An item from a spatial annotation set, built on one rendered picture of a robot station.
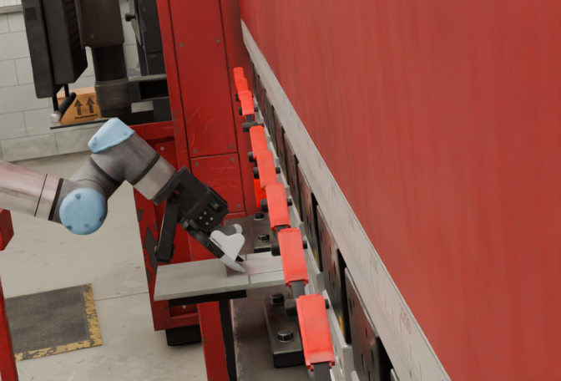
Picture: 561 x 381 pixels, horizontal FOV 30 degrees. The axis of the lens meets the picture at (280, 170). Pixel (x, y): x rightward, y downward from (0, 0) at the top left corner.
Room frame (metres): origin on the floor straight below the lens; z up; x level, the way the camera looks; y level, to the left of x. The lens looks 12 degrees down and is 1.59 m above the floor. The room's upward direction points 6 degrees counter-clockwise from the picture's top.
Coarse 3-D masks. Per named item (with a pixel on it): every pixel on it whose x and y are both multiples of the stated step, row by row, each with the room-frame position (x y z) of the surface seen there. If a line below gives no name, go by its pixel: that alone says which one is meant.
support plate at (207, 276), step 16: (240, 256) 1.95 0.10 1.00; (256, 256) 1.94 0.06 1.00; (272, 256) 1.93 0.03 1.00; (160, 272) 1.91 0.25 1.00; (176, 272) 1.89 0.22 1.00; (192, 272) 1.88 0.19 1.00; (208, 272) 1.87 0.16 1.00; (224, 272) 1.86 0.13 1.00; (272, 272) 1.83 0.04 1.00; (160, 288) 1.81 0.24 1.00; (176, 288) 1.80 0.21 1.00; (192, 288) 1.79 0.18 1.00; (208, 288) 1.78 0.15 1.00; (224, 288) 1.78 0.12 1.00; (240, 288) 1.78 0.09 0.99
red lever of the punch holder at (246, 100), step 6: (240, 96) 1.98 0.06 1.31; (246, 96) 1.97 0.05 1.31; (246, 102) 1.96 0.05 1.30; (252, 102) 1.96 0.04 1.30; (246, 108) 1.95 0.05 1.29; (252, 108) 1.95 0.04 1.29; (246, 114) 1.94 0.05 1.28; (252, 114) 1.94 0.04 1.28; (246, 120) 1.93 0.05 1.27; (252, 120) 1.93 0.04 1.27; (246, 126) 1.92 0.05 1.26; (264, 126) 1.92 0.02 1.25; (246, 132) 1.92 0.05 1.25
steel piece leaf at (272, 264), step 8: (224, 264) 1.88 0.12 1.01; (240, 264) 1.89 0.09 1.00; (248, 264) 1.89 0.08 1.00; (256, 264) 1.88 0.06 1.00; (264, 264) 1.88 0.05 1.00; (272, 264) 1.87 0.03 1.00; (280, 264) 1.87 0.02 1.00; (232, 272) 1.85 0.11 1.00; (240, 272) 1.84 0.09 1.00; (248, 272) 1.84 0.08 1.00; (256, 272) 1.83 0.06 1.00; (264, 272) 1.83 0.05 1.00
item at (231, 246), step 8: (216, 232) 1.84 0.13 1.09; (216, 240) 1.83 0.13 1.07; (224, 240) 1.83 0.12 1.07; (232, 240) 1.83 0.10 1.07; (240, 240) 1.83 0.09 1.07; (224, 248) 1.83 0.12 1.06; (232, 248) 1.83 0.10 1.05; (240, 248) 1.83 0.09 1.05; (224, 256) 1.82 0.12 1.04; (232, 256) 1.83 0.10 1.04; (232, 264) 1.82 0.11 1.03
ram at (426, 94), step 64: (256, 0) 1.75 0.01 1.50; (320, 0) 0.77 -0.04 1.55; (384, 0) 0.49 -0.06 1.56; (448, 0) 0.36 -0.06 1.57; (512, 0) 0.28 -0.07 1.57; (256, 64) 2.05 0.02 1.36; (320, 64) 0.82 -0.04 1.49; (384, 64) 0.51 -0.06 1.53; (448, 64) 0.37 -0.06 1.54; (512, 64) 0.29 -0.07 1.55; (320, 128) 0.87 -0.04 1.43; (384, 128) 0.53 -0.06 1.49; (448, 128) 0.38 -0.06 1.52; (512, 128) 0.29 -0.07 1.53; (320, 192) 0.94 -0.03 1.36; (384, 192) 0.55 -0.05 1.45; (448, 192) 0.38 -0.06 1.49; (512, 192) 0.30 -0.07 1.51; (384, 256) 0.57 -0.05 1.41; (448, 256) 0.39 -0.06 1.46; (512, 256) 0.30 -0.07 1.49; (384, 320) 0.59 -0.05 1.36; (448, 320) 0.40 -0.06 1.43; (512, 320) 0.31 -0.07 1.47
